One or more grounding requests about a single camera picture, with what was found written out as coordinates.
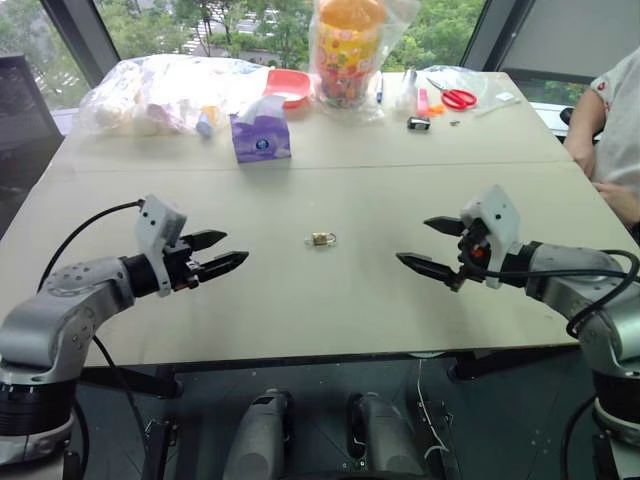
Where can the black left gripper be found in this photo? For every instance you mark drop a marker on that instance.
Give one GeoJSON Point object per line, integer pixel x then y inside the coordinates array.
{"type": "Point", "coordinates": [181, 265]}

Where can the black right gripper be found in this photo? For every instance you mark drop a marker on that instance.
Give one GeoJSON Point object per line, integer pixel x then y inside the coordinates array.
{"type": "Point", "coordinates": [472, 255]}

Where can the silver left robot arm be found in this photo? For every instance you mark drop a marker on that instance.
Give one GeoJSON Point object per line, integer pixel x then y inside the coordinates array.
{"type": "Point", "coordinates": [60, 310]}

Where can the person bare forearm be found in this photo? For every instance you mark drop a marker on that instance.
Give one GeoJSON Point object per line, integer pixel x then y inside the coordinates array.
{"type": "Point", "coordinates": [622, 202]}

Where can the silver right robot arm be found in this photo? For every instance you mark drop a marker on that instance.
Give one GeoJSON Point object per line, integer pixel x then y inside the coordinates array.
{"type": "Point", "coordinates": [600, 295]}

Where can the small brass padlock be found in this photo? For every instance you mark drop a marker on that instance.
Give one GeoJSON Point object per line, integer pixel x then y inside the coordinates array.
{"type": "Point", "coordinates": [319, 239]}

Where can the purple tissue box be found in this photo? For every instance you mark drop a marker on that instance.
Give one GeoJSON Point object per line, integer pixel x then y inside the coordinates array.
{"type": "Point", "coordinates": [260, 142]}

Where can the small black device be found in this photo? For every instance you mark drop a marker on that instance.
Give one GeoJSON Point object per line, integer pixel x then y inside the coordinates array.
{"type": "Point", "coordinates": [419, 124]}

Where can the blue and orange tube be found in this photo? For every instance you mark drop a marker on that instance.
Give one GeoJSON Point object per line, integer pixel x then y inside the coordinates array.
{"type": "Point", "coordinates": [205, 127]}

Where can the small orange plastic pieces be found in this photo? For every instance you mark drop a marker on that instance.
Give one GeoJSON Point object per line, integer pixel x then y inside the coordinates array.
{"type": "Point", "coordinates": [436, 110]}

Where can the pink plastic strip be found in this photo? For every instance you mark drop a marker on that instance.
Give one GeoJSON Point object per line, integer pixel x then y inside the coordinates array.
{"type": "Point", "coordinates": [423, 102]}

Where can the white plastic stick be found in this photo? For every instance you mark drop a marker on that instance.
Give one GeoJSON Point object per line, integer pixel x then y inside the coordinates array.
{"type": "Point", "coordinates": [495, 109]}

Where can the small clear plastic packet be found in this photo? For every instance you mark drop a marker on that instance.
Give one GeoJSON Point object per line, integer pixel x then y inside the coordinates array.
{"type": "Point", "coordinates": [407, 92]}

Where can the small white label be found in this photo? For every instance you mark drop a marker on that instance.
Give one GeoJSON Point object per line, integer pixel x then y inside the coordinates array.
{"type": "Point", "coordinates": [506, 97]}

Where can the clear bag of white items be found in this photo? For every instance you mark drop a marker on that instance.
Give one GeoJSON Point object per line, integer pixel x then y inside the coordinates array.
{"type": "Point", "coordinates": [150, 100]}

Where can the blue pen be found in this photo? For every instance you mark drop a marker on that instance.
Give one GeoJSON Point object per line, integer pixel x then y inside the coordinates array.
{"type": "Point", "coordinates": [379, 90]}

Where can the clear plastic sheet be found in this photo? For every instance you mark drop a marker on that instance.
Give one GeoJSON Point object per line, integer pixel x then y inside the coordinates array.
{"type": "Point", "coordinates": [475, 80]}

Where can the red plastic bowl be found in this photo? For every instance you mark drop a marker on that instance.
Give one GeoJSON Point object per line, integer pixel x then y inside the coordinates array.
{"type": "Point", "coordinates": [285, 82]}

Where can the grey rounded robot leg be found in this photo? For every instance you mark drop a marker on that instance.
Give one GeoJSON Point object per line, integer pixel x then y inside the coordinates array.
{"type": "Point", "coordinates": [260, 435]}
{"type": "Point", "coordinates": [387, 440]}

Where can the colourful candy jar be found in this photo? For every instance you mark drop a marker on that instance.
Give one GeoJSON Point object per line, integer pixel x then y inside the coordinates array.
{"type": "Point", "coordinates": [347, 55]}

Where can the orange candy jar in bag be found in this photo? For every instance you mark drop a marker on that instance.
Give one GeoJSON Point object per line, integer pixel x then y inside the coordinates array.
{"type": "Point", "coordinates": [400, 30]}

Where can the person in white shirt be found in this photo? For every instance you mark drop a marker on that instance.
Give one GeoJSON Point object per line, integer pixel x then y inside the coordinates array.
{"type": "Point", "coordinates": [622, 125]}

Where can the grey window roller blind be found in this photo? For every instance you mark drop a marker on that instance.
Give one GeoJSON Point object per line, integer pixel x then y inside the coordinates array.
{"type": "Point", "coordinates": [565, 35]}

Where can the dark window pillar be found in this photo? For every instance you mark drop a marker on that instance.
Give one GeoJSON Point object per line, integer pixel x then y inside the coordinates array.
{"type": "Point", "coordinates": [85, 40]}

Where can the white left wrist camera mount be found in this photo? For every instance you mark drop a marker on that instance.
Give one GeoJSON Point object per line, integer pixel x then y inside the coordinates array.
{"type": "Point", "coordinates": [159, 225]}

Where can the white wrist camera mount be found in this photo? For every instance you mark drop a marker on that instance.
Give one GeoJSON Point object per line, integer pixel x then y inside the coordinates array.
{"type": "Point", "coordinates": [159, 225]}
{"type": "Point", "coordinates": [497, 220]}

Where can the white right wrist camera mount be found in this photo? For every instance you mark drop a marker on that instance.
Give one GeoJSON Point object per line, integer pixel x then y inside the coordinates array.
{"type": "Point", "coordinates": [497, 220]}

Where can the black table frame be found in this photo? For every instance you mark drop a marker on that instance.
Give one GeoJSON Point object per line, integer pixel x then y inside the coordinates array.
{"type": "Point", "coordinates": [135, 382]}

